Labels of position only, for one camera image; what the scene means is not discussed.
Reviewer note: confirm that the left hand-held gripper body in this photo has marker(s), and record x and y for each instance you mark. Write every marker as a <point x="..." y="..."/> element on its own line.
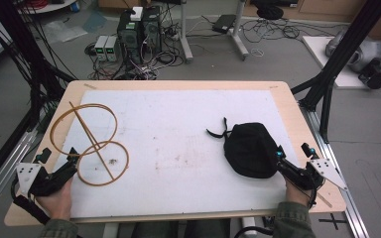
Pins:
<point x="48" y="182"/>

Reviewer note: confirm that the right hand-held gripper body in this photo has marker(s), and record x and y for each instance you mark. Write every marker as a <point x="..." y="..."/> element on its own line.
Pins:
<point x="307" y="173"/>

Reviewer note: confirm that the tan double hoop frame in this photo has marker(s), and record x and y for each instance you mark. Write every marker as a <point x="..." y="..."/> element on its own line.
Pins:
<point x="89" y="145"/>

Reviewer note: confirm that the person's left hand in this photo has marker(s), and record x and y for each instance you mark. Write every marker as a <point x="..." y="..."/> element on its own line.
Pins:
<point x="57" y="202"/>

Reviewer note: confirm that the person's right hand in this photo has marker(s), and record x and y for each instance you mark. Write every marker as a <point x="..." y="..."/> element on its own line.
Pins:
<point x="296" y="195"/>

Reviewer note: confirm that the white table leg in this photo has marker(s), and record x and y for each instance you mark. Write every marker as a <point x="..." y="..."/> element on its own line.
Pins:
<point x="110" y="230"/>
<point x="248" y="226"/>

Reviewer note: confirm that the white table mat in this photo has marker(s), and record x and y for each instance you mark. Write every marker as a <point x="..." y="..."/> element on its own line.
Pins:
<point x="178" y="148"/>

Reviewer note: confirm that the white platform board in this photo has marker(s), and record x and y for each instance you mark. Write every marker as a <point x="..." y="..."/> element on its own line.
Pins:
<point x="317" y="49"/>

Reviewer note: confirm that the grey power supply unit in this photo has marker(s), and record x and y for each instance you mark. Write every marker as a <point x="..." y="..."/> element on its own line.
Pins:
<point x="111" y="49"/>
<point x="100" y="49"/>

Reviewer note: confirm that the black device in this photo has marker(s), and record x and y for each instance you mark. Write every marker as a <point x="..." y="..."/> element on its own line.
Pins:
<point x="375" y="75"/>

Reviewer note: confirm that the clear plastic sheet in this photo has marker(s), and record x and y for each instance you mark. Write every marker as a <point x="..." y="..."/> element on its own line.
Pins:
<point x="64" y="31"/>

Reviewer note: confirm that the white desk leg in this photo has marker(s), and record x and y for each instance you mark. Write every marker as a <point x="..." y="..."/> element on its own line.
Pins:
<point x="186" y="33"/>
<point x="239" y="33"/>

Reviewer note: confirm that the grey robot shell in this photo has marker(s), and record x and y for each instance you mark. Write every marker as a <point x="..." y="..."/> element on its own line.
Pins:
<point x="360" y="53"/>

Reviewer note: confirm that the black computer tower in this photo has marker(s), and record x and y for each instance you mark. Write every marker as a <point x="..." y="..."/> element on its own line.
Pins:
<point x="151" y="29"/>
<point x="129" y="36"/>

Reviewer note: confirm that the black stool base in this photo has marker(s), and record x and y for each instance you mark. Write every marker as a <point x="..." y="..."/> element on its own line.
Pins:
<point x="270" y="12"/>

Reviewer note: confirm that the black flat box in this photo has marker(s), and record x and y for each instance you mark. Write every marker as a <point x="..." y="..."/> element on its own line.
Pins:
<point x="224" y="23"/>

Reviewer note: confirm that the white round table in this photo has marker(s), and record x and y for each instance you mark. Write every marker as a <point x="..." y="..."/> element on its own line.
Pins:
<point x="51" y="6"/>

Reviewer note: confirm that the white box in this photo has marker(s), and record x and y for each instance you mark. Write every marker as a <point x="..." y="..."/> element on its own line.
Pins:
<point x="137" y="13"/>

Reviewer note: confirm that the aluminium rail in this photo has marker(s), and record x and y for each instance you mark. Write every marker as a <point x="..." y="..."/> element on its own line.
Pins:
<point x="340" y="172"/>
<point x="3" y="175"/>

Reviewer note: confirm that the black metal frame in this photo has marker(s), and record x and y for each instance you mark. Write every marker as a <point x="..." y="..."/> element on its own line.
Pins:
<point x="344" y="49"/>
<point x="29" y="66"/>

